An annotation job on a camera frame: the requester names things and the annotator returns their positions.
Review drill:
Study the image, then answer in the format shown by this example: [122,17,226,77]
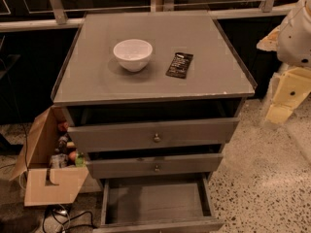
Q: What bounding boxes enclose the black floor cables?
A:
[42,204,98,233]

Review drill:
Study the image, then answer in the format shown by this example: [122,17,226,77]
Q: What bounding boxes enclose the metal window railing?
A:
[0,0,297,33]

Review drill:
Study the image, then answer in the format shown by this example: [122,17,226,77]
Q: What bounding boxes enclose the silver can in box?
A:
[51,153,68,169]

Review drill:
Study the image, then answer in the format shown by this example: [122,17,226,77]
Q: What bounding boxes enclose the white ceramic bowl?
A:
[113,39,153,72]

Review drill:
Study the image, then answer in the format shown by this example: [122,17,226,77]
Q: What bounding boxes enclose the open cardboard box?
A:
[11,107,88,207]

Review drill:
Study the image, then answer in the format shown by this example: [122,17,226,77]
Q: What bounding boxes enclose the green bottle in box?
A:
[75,152,86,167]

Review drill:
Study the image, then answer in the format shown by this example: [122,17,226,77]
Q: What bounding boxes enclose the grey top drawer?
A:
[68,117,239,152]

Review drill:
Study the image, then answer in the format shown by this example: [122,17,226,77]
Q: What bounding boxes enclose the grey bottom drawer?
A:
[92,174,224,233]

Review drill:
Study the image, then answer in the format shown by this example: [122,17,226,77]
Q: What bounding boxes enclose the grey middle drawer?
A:
[86,153,224,179]

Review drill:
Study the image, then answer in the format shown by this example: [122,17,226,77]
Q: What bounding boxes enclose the red item in box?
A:
[57,121,69,132]

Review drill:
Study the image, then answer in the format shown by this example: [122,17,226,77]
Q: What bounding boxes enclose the grey drawer cabinet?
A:
[51,10,258,183]

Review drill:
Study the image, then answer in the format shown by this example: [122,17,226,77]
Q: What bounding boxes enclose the grey drawer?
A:
[92,174,224,233]
[68,117,239,152]
[86,153,224,179]

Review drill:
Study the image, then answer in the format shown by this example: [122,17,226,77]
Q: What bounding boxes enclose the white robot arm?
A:
[257,0,311,124]

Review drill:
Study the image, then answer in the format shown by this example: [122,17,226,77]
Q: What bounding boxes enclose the black snack packet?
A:
[166,52,193,79]

